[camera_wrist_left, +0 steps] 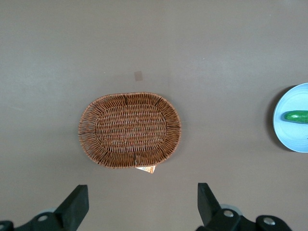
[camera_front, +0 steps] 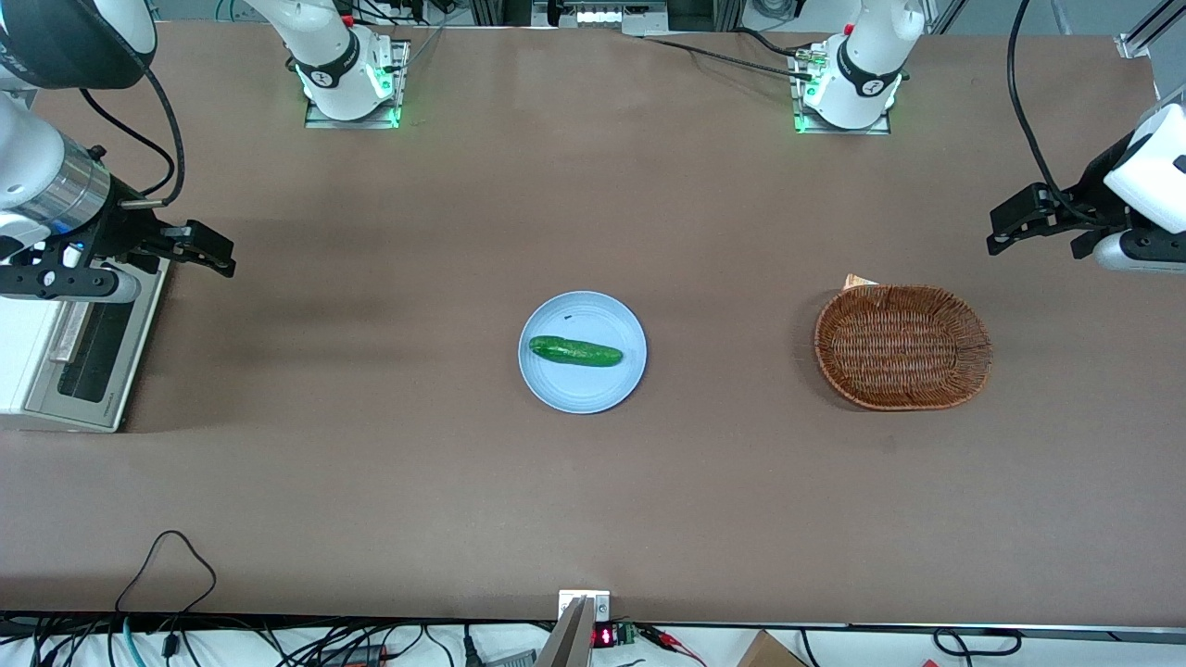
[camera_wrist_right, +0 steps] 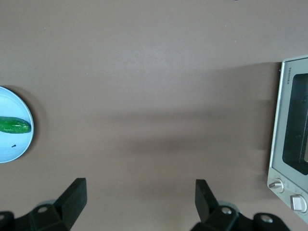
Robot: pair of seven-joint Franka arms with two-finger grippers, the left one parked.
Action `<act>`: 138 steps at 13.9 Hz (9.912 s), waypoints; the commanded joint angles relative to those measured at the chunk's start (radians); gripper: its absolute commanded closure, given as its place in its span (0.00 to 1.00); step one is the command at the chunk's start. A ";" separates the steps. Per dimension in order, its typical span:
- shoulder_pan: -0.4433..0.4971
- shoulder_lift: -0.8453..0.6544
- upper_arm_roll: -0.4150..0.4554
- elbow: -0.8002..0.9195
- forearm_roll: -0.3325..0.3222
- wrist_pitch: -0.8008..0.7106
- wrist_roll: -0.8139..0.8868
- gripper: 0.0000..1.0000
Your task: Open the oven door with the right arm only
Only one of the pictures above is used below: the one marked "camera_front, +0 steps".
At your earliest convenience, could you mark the black looped thin cable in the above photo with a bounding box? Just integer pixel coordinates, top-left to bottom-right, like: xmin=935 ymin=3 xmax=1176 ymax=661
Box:
xmin=115 ymin=530 xmax=219 ymax=617

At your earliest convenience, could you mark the red alligator clip lead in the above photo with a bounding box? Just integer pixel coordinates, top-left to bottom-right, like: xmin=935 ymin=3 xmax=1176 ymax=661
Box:
xmin=639 ymin=627 xmax=707 ymax=667

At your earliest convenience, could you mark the aluminium frame profile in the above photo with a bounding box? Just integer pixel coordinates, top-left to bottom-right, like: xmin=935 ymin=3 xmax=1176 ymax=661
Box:
xmin=1116 ymin=0 xmax=1186 ymax=62

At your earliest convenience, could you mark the green cucumber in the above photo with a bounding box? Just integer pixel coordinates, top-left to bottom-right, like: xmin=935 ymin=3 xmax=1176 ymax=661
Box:
xmin=528 ymin=335 xmax=625 ymax=369

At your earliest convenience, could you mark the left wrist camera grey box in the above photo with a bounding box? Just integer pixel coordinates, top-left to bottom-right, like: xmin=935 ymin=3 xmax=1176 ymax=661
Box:
xmin=1091 ymin=229 xmax=1186 ymax=275

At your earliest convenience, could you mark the light blue round plate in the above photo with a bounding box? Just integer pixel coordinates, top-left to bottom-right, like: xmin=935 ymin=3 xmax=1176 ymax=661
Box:
xmin=518 ymin=291 xmax=648 ymax=415

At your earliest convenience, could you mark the silver glass oven door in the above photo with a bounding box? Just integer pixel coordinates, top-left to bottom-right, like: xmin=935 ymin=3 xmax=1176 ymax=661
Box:
xmin=23 ymin=259 xmax=170 ymax=434

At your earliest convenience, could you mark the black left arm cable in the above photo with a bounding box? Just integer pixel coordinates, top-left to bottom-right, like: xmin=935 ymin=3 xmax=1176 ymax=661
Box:
xmin=1006 ymin=0 xmax=1113 ymax=229

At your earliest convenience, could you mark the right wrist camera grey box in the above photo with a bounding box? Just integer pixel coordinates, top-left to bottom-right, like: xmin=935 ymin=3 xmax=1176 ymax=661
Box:
xmin=0 ymin=262 xmax=142 ymax=304

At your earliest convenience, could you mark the white bracket with aluminium bar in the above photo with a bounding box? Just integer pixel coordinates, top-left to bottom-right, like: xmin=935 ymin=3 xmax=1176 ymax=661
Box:
xmin=537 ymin=590 xmax=612 ymax=667

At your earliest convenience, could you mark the brown cardboard box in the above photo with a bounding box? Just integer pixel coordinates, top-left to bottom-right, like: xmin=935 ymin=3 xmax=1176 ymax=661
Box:
xmin=737 ymin=630 xmax=809 ymax=667

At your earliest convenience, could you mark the white toaster oven body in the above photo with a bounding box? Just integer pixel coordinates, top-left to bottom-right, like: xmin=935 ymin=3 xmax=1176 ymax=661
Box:
xmin=0 ymin=259 xmax=172 ymax=434

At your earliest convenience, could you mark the black cable to arm base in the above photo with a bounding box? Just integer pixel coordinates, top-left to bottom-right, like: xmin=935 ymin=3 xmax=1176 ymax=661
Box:
xmin=639 ymin=28 xmax=818 ymax=82

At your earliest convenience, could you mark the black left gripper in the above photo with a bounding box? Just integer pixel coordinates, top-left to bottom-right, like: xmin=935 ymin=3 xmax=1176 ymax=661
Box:
xmin=986 ymin=132 xmax=1139 ymax=261

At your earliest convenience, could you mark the brown oval wicker basket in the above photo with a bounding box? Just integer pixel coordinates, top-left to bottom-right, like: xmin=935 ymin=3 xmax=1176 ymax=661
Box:
xmin=814 ymin=283 xmax=994 ymax=412

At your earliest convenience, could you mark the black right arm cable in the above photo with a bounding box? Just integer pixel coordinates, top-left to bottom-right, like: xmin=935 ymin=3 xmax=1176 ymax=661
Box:
xmin=79 ymin=67 xmax=186 ymax=209

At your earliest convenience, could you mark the black coiled cable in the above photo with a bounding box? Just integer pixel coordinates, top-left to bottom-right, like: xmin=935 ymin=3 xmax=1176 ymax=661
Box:
xmin=931 ymin=627 xmax=1025 ymax=660

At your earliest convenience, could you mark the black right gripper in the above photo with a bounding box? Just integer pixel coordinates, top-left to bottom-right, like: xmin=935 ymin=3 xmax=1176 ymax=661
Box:
xmin=42 ymin=179 xmax=236 ymax=278

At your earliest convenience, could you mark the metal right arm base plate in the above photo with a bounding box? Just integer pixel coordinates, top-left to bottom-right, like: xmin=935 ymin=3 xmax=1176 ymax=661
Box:
xmin=303 ymin=39 xmax=411 ymax=131

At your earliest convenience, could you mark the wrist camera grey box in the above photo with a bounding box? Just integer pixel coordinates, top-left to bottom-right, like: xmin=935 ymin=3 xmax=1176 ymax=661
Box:
xmin=0 ymin=262 xmax=142 ymax=304
xmin=1091 ymin=229 xmax=1186 ymax=275

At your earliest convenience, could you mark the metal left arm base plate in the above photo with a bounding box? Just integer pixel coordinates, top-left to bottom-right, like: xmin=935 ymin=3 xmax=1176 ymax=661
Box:
xmin=789 ymin=46 xmax=893 ymax=137

